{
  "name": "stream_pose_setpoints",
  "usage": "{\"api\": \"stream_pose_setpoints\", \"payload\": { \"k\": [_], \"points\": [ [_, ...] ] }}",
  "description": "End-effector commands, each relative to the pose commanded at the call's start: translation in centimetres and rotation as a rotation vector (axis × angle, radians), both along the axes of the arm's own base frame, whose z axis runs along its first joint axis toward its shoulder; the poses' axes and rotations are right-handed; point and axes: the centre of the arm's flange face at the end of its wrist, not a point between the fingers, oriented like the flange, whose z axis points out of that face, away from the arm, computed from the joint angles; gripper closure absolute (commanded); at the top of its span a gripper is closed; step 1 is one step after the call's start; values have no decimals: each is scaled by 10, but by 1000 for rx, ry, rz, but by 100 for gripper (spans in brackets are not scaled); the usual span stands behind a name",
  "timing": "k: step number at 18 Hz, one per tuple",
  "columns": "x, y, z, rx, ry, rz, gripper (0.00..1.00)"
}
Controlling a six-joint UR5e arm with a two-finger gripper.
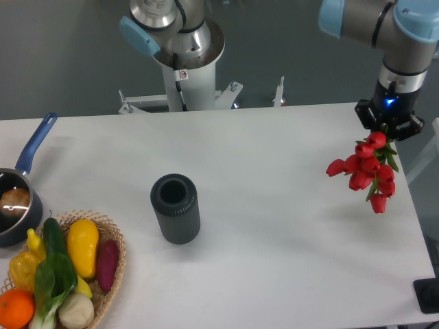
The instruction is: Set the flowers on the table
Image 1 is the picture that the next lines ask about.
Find beige garlic bulb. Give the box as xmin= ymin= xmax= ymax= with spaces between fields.
xmin=58 ymin=293 xmax=94 ymax=329

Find red tulip bouquet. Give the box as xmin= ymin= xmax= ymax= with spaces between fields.
xmin=326 ymin=125 xmax=399 ymax=214

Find orange fruit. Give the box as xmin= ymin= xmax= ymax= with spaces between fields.
xmin=1 ymin=289 xmax=35 ymax=329

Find black device at edge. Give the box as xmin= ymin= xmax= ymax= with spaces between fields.
xmin=413 ymin=278 xmax=438 ymax=314

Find woven wicker basket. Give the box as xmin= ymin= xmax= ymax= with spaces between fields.
xmin=1 ymin=210 xmax=126 ymax=328

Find yellow squash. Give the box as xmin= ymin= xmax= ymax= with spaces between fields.
xmin=67 ymin=219 xmax=99 ymax=279

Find purple sweet potato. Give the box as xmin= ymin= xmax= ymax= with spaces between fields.
xmin=96 ymin=239 xmax=119 ymax=293

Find dark grey ribbed vase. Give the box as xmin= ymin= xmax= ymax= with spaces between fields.
xmin=150 ymin=173 xmax=201 ymax=245

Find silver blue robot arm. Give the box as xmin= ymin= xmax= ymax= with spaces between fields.
xmin=119 ymin=1 xmax=438 ymax=141

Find dark green cucumber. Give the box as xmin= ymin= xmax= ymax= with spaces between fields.
xmin=43 ymin=217 xmax=68 ymax=256

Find blue handled saucepan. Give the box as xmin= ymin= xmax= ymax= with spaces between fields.
xmin=1 ymin=112 xmax=58 ymax=247

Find yellow bell pepper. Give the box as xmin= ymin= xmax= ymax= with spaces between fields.
xmin=9 ymin=252 xmax=40 ymax=293

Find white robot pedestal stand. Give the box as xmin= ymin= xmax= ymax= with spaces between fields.
xmin=118 ymin=58 xmax=286 ymax=115

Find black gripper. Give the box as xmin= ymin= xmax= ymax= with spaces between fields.
xmin=355 ymin=81 xmax=425 ymax=141

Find green bok choy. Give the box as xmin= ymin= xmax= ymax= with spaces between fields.
xmin=29 ymin=252 xmax=78 ymax=328

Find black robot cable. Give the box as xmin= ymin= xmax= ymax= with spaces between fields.
xmin=172 ymin=53 xmax=189 ymax=112

